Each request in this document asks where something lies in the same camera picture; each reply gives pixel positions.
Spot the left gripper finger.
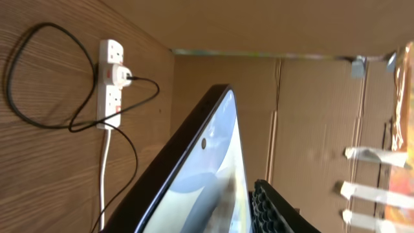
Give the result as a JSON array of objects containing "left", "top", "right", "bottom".
[{"left": 251, "top": 179, "right": 320, "bottom": 233}]

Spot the blue Galaxy smartphone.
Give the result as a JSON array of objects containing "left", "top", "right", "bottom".
[{"left": 104, "top": 84, "right": 253, "bottom": 233}]

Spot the black charging cable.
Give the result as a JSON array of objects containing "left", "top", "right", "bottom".
[{"left": 5, "top": 21, "right": 160, "bottom": 233}]

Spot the white charger plug adapter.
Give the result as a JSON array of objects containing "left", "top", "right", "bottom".
[{"left": 111, "top": 64, "right": 133, "bottom": 88}]

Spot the white power strip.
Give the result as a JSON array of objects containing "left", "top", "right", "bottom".
[{"left": 96, "top": 39, "right": 124, "bottom": 120}]

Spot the brown cardboard wall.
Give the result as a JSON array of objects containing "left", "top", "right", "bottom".
[{"left": 108, "top": 0, "right": 413, "bottom": 232}]

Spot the white power strip cord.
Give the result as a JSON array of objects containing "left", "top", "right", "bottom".
[{"left": 98, "top": 128, "right": 112, "bottom": 232}]

